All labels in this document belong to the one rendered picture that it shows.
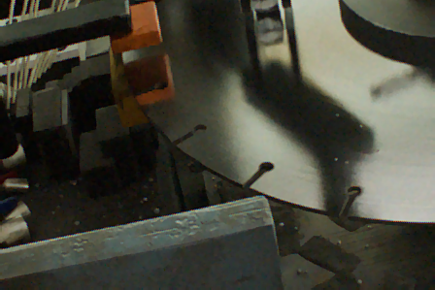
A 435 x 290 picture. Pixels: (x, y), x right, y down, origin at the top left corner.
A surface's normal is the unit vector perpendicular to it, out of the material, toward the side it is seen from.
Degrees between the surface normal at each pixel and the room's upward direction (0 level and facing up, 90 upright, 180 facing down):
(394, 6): 5
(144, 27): 0
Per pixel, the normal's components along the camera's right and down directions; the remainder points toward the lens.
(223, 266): 0.15, 0.60
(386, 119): -0.16, -0.77
